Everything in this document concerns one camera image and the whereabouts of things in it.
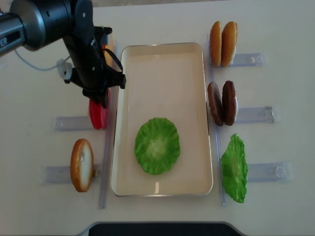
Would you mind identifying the clear acrylic rack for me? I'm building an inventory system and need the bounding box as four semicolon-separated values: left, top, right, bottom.
206;34;295;207
45;40;120;209

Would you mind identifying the toasted bread slice in holder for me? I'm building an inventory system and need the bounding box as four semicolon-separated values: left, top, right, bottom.
70;139;94;192

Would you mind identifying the cream rectangular serving tray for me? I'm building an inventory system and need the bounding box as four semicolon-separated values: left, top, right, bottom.
110;42;213;197

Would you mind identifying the black base at table edge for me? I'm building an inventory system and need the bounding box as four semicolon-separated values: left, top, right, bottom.
89;223;240;236

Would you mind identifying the bread bun slice left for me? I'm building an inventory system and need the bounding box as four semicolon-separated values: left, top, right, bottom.
209;21;222;66

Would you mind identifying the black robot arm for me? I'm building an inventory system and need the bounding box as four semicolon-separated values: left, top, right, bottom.
0;0;126;108

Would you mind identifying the white cable with connector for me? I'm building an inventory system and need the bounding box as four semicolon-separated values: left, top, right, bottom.
13;49;74;81

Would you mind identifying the bread bun slice right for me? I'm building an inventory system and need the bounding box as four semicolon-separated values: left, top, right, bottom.
221;21;238;67

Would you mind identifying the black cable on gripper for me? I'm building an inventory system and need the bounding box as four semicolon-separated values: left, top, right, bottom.
98;48;124;74

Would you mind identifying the green lettuce leaf in holder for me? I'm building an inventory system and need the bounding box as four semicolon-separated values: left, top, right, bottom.
221;134;248;203

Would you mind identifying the brown meat patty left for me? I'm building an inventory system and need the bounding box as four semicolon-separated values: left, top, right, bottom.
207;81;224;126

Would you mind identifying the yellow cheese slice right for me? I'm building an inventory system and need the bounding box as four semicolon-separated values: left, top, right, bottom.
103;34;115;68

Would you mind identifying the brown meat patty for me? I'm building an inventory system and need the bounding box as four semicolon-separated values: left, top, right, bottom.
222;81;237;126
207;81;224;126

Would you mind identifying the red tomato slice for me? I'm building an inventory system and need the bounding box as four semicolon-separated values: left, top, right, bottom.
89;89;110;130

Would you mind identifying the clear acrylic rack right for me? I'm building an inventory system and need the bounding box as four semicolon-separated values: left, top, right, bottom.
206;34;295;207

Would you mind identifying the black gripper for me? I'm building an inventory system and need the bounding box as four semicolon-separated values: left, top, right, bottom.
64;68;126;109

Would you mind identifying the bread bun slice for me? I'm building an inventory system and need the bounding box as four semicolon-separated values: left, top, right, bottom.
221;21;238;67
209;21;222;66

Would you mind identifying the green lettuce leaf on tray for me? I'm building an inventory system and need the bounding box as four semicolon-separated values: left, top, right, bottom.
134;118;181;175

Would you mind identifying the clear acrylic rack left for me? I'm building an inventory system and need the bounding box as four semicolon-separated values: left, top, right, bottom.
45;40;120;209

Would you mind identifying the brown meat patty right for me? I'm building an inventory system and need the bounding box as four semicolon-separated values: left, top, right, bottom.
222;81;237;126

